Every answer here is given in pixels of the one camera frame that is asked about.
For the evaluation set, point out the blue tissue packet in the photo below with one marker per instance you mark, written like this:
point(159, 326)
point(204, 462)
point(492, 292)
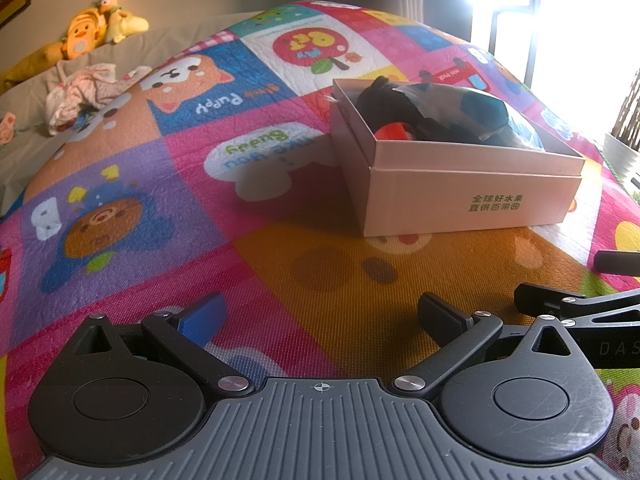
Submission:
point(480, 110)

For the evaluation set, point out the colourful cartoon play mat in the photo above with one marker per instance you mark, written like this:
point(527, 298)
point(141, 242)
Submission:
point(300, 270)

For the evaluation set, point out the pale yellow small plush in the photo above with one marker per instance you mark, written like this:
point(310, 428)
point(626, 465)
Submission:
point(122, 25)

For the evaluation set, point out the orange yellow plush toy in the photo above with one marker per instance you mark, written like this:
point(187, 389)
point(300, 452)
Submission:
point(80, 35)

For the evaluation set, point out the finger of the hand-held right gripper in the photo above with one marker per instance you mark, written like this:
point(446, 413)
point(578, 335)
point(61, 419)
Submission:
point(537, 297)
point(620, 262)

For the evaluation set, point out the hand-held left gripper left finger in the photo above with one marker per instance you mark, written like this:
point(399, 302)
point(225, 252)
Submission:
point(202, 317)

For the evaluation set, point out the colourful small toy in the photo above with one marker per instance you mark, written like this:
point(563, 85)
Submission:
point(86, 120)

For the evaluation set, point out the bright window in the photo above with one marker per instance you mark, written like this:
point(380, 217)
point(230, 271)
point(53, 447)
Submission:
point(575, 20)

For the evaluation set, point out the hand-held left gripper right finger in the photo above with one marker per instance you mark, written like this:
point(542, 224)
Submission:
point(440, 316)

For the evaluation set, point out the grey sofa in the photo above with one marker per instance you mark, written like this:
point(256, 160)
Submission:
point(20, 160)

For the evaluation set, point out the small pink soft toy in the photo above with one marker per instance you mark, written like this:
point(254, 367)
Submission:
point(6, 130)

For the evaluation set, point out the red toy figure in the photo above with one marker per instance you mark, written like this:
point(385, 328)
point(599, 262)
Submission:
point(392, 131)

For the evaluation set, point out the black plush toy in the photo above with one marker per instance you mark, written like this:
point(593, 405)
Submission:
point(385, 105)

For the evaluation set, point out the pile of pink clothes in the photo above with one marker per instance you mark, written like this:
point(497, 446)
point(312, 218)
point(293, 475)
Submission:
point(80, 90)

